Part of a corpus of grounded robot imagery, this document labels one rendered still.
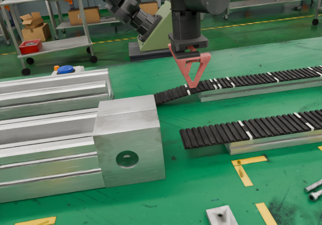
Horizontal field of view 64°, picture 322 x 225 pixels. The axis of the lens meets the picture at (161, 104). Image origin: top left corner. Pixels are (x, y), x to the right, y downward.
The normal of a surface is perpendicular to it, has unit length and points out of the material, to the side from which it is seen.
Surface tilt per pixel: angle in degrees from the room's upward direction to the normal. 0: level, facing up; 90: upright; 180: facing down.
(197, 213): 0
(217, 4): 90
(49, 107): 90
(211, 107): 0
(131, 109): 0
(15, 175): 90
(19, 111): 90
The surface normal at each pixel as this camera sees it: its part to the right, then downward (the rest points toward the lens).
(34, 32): 0.18, 0.43
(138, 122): -0.09, -0.88
